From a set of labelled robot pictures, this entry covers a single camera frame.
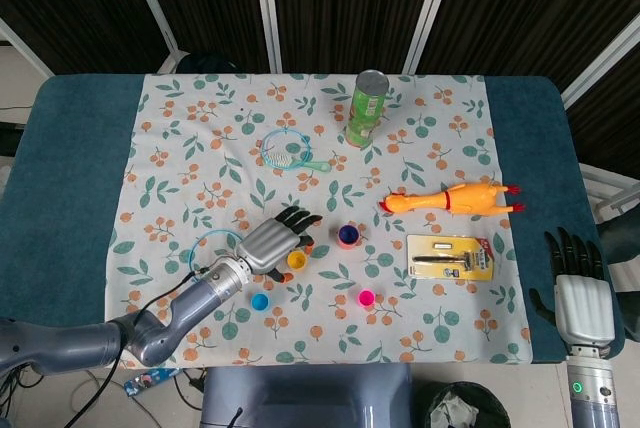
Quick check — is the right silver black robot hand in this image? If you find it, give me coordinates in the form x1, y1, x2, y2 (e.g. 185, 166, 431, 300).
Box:
529, 226, 617, 349

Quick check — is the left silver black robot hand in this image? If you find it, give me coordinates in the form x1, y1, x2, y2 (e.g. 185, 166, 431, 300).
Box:
234, 205, 324, 284

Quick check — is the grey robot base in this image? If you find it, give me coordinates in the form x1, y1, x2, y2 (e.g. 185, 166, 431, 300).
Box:
199, 365, 414, 428

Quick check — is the dark teal chair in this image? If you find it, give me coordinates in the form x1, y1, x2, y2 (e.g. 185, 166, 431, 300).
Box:
597, 207, 640, 344

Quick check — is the floral print tablecloth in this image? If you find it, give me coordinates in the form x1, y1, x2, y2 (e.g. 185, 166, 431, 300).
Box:
88, 72, 532, 368

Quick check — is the white metal rack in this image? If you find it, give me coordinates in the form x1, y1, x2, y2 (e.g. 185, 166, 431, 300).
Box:
579, 162, 640, 222

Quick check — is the razor in yellow blister pack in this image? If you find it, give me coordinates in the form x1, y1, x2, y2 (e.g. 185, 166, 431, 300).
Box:
405, 233, 497, 281

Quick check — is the yellow rubber chicken toy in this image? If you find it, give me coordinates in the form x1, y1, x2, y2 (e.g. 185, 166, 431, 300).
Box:
378, 181, 527, 219

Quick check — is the black trash bin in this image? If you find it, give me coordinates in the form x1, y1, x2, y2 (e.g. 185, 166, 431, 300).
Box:
424, 380, 512, 428

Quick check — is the green chips can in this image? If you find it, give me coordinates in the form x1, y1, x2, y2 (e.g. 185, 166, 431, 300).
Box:
344, 69, 390, 150

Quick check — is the dark chair back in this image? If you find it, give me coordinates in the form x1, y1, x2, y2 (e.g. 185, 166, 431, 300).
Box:
177, 51, 240, 75

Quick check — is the teal table cover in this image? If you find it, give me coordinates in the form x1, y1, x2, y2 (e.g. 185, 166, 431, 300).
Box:
0, 73, 627, 365

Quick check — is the large blue plastic ring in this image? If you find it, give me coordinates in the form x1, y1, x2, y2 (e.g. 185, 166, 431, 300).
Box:
188, 229, 246, 291

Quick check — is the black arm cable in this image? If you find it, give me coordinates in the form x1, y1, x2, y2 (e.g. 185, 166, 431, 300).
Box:
87, 267, 214, 414

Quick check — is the black cable by base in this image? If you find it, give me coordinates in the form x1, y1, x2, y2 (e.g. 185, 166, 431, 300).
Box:
172, 367, 206, 394

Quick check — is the black floor cable bundle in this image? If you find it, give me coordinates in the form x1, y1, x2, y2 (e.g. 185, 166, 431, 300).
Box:
0, 365, 36, 428

